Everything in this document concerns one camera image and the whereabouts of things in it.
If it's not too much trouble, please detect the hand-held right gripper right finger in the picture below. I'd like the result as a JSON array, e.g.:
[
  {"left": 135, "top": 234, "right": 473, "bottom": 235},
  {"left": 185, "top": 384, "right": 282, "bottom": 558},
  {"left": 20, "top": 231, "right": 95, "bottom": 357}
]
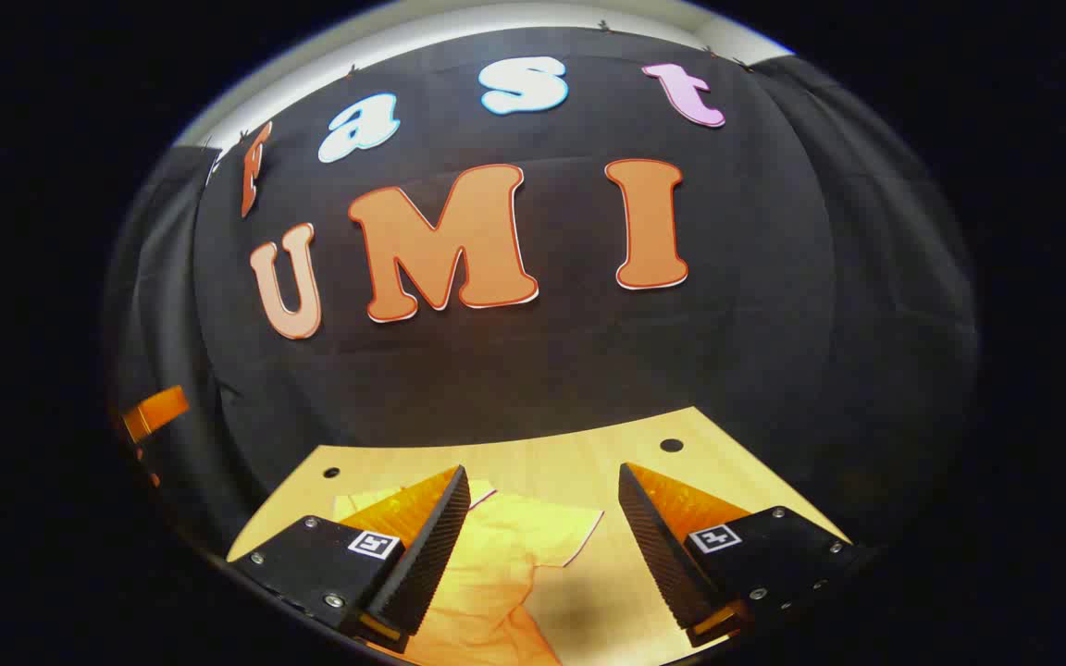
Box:
[{"left": 618, "top": 462, "right": 872, "bottom": 648}]

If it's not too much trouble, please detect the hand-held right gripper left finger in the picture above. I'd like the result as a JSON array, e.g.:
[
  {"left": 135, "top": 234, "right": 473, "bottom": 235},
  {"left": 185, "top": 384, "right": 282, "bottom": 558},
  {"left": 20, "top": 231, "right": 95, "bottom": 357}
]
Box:
[{"left": 228, "top": 464, "right": 472, "bottom": 653}]

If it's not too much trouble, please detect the orange T-shirt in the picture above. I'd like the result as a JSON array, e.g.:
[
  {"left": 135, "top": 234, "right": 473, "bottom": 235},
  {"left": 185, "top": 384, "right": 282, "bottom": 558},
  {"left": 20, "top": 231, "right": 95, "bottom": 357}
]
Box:
[{"left": 332, "top": 479, "right": 605, "bottom": 666}]

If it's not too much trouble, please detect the black backdrop cloth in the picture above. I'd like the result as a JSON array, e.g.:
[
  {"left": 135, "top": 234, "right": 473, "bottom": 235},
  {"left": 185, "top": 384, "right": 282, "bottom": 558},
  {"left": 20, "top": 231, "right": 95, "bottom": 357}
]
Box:
[{"left": 107, "top": 26, "right": 983, "bottom": 556}]

